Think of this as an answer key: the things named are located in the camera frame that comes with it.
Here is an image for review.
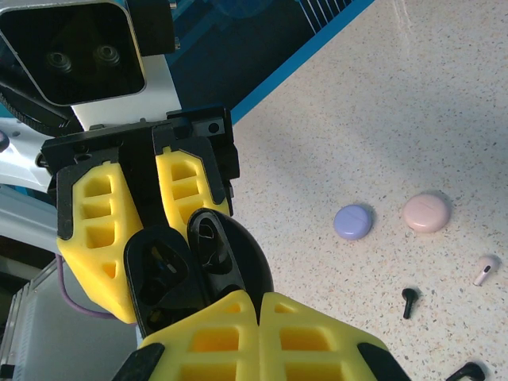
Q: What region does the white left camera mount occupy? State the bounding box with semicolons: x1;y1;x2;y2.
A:
70;53;184;132

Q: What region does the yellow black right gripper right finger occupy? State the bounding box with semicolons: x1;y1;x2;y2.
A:
258;291;414;381

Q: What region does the pink wireless earbud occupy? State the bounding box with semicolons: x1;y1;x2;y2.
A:
472;254;502;287

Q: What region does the black wireless earbud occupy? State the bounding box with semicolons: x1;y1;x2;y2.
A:
401;287;424;320
445;360;487;381

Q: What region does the blue table edge strip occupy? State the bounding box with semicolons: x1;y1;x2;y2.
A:
229;0;376;125

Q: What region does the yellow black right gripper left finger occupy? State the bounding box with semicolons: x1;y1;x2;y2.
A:
110;289;262;381

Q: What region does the purple earbud charging case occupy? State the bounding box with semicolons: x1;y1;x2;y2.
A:
333;203;374;242

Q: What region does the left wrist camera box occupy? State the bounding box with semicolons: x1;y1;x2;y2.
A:
0;0;147;107

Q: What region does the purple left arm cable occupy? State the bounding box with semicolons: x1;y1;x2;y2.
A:
56;253;117;321

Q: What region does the aluminium base rail beam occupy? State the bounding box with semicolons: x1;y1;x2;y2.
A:
0;257;140;381

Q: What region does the pink earbud charging case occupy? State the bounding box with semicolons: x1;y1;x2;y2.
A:
401;192;453;234

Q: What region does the black earbud charging case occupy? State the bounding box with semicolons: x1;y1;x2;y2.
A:
123;207;275;338

